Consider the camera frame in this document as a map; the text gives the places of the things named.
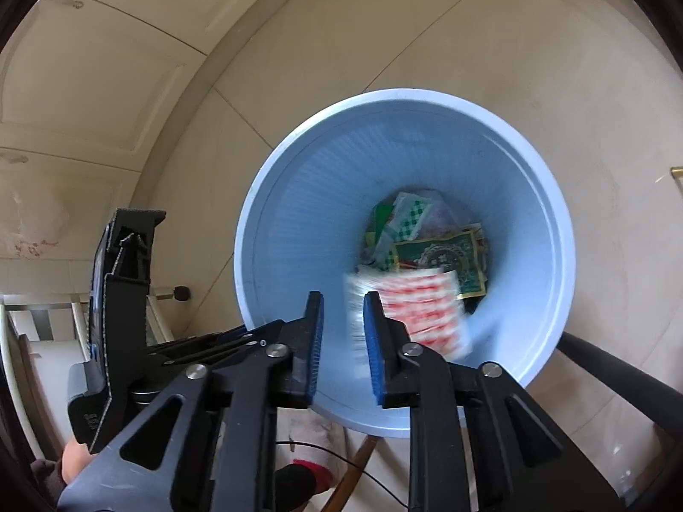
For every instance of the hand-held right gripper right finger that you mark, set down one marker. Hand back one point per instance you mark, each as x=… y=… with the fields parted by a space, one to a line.
x=373 y=341

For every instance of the red and white packet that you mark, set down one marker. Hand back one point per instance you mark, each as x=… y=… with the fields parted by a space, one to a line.
x=427 y=304

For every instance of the blue plastic trash bin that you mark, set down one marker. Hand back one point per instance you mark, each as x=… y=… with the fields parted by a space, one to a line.
x=320 y=197

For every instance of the green checkered packet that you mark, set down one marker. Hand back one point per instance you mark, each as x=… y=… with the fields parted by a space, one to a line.
x=413 y=218

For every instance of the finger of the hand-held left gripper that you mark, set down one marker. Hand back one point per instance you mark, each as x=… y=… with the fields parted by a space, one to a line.
x=125 y=298

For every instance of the wooden stick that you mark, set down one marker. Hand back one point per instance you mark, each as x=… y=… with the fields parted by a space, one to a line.
x=349 y=474

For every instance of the red and white slipper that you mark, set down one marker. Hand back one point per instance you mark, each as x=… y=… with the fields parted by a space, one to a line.
x=309 y=469

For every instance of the dark green ornate packet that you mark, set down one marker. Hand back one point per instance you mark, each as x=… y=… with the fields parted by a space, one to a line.
x=448 y=258

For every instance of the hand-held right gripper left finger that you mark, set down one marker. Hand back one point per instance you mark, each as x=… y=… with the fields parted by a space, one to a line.
x=315 y=341

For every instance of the person's left hand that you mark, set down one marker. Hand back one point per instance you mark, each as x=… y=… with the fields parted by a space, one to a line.
x=74 y=464

